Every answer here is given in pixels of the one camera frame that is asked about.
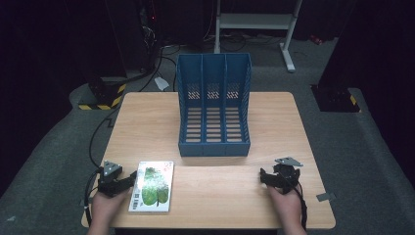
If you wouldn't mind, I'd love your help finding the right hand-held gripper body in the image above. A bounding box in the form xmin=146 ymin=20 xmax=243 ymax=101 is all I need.
xmin=272 ymin=156 xmax=304 ymax=196

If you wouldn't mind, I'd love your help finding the black cable bundle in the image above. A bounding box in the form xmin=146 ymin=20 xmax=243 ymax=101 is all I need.
xmin=138 ymin=32 xmax=181 ymax=93

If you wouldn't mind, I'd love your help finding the blue three-slot file rack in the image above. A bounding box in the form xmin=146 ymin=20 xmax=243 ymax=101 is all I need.
xmin=175 ymin=53 xmax=253 ymax=158

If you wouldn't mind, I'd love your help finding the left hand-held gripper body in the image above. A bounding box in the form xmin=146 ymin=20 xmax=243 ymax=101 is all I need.
xmin=97 ymin=160 xmax=132 ymax=199

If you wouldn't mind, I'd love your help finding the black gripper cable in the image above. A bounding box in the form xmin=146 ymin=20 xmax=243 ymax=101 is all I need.
xmin=293 ymin=182 xmax=308 ymax=230
xmin=83 ymin=168 xmax=102 ymax=227

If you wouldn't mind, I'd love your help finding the grey tape piece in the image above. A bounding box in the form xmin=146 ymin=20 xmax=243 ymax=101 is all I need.
xmin=315 ymin=192 xmax=337 ymax=203

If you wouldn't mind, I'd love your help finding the black yellow striped base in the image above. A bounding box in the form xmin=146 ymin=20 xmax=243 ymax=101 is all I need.
xmin=77 ymin=75 xmax=127 ymax=112
xmin=310 ymin=84 xmax=362 ymax=114

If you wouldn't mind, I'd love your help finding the person's left hand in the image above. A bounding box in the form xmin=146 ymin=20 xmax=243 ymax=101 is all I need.
xmin=89 ymin=188 xmax=130 ymax=228

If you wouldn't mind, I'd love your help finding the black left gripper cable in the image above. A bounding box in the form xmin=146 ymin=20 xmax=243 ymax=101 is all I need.
xmin=83 ymin=168 xmax=102 ymax=227

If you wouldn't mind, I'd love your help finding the white metal stand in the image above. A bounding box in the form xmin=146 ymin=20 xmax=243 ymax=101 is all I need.
xmin=213 ymin=0 xmax=303 ymax=73

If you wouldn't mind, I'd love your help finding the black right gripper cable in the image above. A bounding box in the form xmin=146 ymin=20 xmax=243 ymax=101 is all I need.
xmin=293 ymin=182 xmax=308 ymax=230

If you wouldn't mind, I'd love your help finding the white adapter on floor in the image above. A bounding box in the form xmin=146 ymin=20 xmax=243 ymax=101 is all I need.
xmin=154 ymin=76 xmax=170 ymax=92

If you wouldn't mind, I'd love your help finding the person's right hand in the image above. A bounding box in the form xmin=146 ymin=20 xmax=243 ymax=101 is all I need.
xmin=267 ymin=185 xmax=303 ymax=228

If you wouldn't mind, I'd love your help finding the book with green tree cover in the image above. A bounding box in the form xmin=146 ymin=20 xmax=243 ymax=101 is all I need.
xmin=127 ymin=160 xmax=175 ymax=213

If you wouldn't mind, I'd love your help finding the black floor cable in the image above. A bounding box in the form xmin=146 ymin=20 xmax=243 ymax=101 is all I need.
xmin=88 ymin=107 xmax=120 ymax=169

